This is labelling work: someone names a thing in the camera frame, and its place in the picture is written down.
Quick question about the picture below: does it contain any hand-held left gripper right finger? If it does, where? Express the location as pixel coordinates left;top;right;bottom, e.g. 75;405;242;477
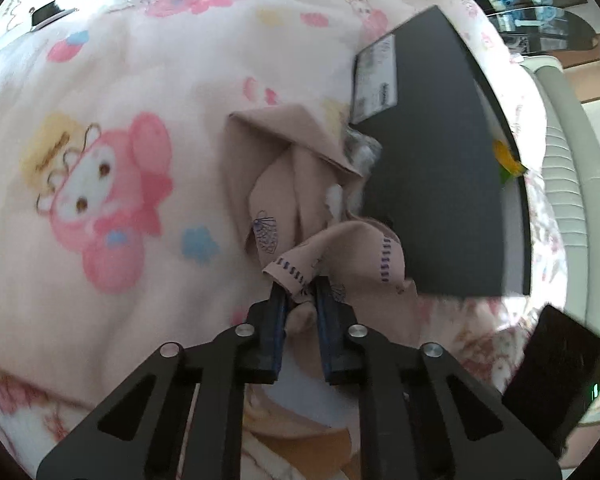
312;275;563;480

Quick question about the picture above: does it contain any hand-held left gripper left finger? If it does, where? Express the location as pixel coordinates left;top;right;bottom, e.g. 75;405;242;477
37;282;287;480

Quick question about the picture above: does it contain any beige embroidered cloth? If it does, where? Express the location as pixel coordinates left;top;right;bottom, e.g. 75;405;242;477
224;104;418;343

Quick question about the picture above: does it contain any black cardboard box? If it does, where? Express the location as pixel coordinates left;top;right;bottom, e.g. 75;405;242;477
347;5;533;298

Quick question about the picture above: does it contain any crinkled clear plastic bag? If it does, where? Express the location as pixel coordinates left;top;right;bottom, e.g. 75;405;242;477
342;125;384;173

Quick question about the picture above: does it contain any white ribbed upholstered furniture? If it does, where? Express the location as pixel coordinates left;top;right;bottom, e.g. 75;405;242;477
522;55;600;343

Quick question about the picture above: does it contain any yellow green small item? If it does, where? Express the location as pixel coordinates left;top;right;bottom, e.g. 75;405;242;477
492;140;526;179

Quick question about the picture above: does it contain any pink cartoon printed blanket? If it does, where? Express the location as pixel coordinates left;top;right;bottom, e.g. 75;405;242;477
0;0;571;480

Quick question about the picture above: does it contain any dark glass display cabinet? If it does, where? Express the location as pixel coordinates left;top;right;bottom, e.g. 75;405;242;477
457;0;600;56

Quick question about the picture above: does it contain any black and white flat item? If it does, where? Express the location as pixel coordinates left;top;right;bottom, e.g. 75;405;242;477
30;2;77;29

